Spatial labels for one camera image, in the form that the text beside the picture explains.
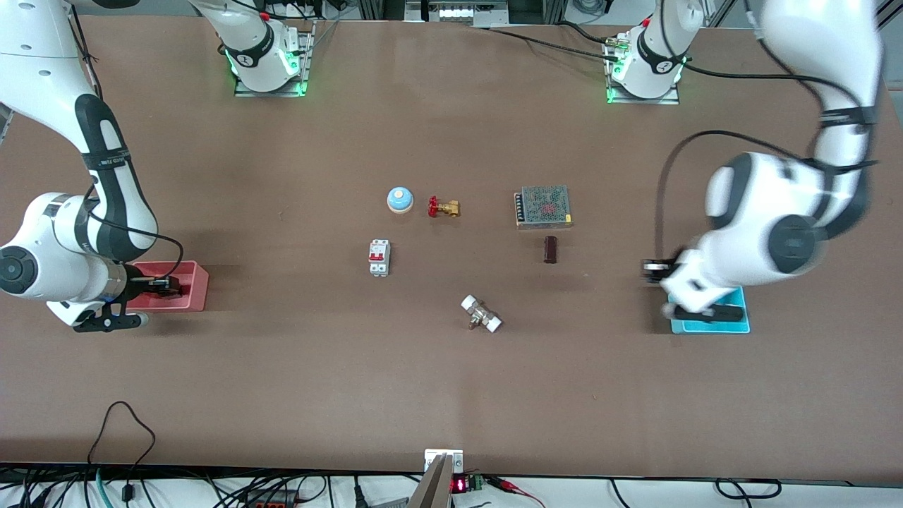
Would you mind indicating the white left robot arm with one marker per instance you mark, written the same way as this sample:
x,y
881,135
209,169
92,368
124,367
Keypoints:
x,y
769,212

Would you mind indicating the metal mesh power supply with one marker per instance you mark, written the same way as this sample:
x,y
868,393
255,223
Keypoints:
x,y
543,206

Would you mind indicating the white capped metal fitting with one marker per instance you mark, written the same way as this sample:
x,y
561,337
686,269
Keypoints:
x,y
481,313

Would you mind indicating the cyan plastic bin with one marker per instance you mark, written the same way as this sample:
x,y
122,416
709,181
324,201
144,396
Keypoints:
x,y
705,329

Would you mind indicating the dark brown small block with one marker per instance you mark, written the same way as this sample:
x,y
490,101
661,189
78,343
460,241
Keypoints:
x,y
550,249

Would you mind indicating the white mounting bracket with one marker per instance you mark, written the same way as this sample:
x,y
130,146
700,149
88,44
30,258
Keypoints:
x,y
457,460

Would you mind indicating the pink plastic bin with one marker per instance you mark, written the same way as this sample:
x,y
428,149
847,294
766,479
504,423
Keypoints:
x,y
195,289

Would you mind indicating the red digit display module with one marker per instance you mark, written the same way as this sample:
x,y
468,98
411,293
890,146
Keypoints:
x,y
462,484

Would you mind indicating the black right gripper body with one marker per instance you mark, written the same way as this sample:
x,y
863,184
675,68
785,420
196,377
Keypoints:
x,y
143,286

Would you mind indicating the white circuit breaker red switch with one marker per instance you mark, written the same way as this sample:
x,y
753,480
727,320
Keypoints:
x,y
379,257

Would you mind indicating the aluminium profile rail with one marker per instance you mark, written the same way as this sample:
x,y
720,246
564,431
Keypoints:
x,y
890,10

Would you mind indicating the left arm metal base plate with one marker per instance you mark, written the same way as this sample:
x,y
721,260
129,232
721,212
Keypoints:
x,y
674,97

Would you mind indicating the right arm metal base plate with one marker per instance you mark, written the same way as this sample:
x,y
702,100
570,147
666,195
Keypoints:
x,y
305,67

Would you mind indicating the grey metal bar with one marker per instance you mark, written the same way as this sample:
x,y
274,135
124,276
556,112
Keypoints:
x,y
432,488

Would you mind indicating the blue round bell button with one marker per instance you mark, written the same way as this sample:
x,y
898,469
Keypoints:
x,y
399,200

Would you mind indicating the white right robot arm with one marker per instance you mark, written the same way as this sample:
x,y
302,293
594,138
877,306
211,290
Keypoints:
x,y
42,70

